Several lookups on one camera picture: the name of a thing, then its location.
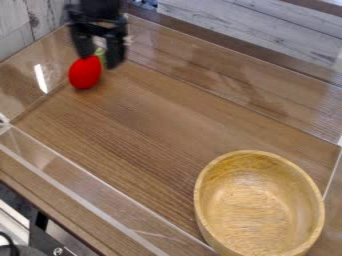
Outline clear acrylic tray walls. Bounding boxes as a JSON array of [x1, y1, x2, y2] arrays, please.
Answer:
[[0, 18, 342, 256]]

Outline red felt strawberry toy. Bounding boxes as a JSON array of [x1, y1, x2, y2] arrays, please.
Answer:
[[69, 48, 106, 89]]

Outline oval wooden bowl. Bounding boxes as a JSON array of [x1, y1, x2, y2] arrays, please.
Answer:
[[194, 150, 325, 256]]

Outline black cable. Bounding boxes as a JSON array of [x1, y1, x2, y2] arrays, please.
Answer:
[[0, 231, 19, 256]]

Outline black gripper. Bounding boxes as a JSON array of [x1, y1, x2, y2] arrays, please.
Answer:
[[65, 0, 129, 69]]

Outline black table clamp bracket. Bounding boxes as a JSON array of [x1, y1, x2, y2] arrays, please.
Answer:
[[29, 210, 79, 256]]

